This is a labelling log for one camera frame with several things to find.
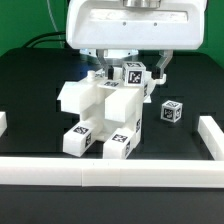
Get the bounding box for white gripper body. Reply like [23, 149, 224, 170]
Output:
[66, 0, 207, 50]

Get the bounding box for white left fence bar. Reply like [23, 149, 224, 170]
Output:
[0, 111, 7, 137]

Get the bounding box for white fence bar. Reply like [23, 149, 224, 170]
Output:
[198, 116, 224, 161]
[0, 157, 224, 188]
[0, 111, 7, 137]

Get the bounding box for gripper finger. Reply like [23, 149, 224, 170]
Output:
[152, 50, 173, 79]
[96, 49, 121, 80]

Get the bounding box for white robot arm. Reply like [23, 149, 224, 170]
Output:
[66, 0, 208, 77]

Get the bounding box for white front fence bar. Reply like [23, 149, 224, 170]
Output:
[0, 157, 224, 188]

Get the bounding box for black cable with connector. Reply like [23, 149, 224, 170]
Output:
[21, 31, 68, 49]

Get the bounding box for white right fence bar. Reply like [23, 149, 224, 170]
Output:
[198, 116, 224, 161]

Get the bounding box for white tagged cube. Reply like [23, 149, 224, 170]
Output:
[122, 61, 146, 86]
[161, 100, 183, 123]

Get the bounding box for white chair back frame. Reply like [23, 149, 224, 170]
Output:
[58, 67, 166, 124]

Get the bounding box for white chair seat part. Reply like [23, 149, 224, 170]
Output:
[79, 69, 144, 141]

